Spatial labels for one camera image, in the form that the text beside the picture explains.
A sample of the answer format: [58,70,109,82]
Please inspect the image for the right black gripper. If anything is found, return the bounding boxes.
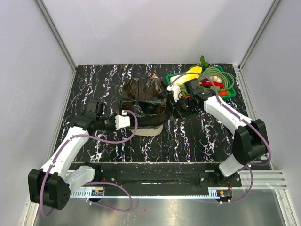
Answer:
[171,95,195,120]

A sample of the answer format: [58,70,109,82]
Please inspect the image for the beige plastic trash bin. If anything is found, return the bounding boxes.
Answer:
[135,124,164,137]

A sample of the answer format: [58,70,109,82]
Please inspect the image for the black trash bag roll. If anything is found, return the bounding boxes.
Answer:
[119,77,173,129]

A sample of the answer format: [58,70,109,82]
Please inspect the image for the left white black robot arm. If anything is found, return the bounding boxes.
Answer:
[28,101,117,210]

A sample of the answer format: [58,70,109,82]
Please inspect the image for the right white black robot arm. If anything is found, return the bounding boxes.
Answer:
[167,79,269,186]

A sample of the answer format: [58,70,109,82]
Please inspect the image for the red chili pepper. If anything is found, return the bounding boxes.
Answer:
[200,82,224,89]

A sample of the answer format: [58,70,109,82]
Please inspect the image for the green leafy vegetable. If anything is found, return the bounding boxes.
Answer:
[200,55,223,87]

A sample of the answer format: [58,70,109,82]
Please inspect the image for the yellow white napa cabbage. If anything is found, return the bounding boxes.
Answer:
[170,66,203,86]

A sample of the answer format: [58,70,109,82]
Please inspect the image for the small orange carrot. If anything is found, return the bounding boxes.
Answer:
[219,91,227,97]

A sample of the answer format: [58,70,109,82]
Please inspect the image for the green plastic basket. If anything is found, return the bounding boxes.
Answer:
[166,66,236,100]

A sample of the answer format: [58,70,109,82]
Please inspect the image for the green long beans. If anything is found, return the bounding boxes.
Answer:
[202,66,235,91]

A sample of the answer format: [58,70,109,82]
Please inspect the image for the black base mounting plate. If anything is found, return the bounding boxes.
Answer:
[93,162,242,197]

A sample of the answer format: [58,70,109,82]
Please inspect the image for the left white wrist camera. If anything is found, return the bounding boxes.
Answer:
[115,110,131,130]

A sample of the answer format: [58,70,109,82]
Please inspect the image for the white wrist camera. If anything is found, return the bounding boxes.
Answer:
[115,110,131,130]
[167,85,181,102]

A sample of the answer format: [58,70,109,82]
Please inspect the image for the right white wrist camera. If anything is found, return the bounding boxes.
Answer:
[167,85,181,102]

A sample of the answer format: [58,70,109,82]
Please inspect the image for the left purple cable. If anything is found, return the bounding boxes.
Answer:
[39,110,139,217]

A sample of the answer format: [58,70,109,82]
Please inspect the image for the aluminium frame rail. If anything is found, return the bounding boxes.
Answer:
[30,169,292,226]

